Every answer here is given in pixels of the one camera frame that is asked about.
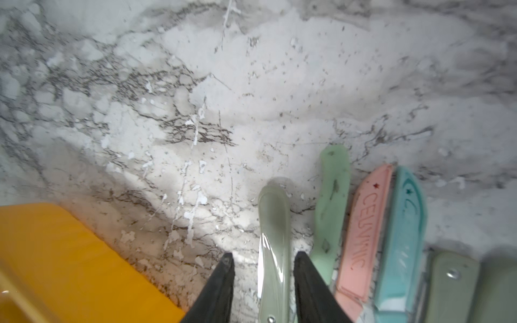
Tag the sage green folding knife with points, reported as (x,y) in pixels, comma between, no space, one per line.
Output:
(451,289)

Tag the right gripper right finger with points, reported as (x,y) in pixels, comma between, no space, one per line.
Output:
(314,301)

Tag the teal ceramic sheathed knife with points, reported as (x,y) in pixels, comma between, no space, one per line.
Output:
(400,269)

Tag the grey green folding knife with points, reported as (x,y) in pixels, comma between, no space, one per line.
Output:
(274,263)

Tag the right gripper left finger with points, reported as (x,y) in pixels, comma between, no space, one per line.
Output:
(214,303)

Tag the green sheathed fruit knife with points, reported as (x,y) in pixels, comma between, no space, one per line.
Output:
(330,209)

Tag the pink sheathed fruit knife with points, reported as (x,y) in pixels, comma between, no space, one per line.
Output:
(361,241)

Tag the yellow plastic storage tray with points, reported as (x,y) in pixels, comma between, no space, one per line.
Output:
(54,269)

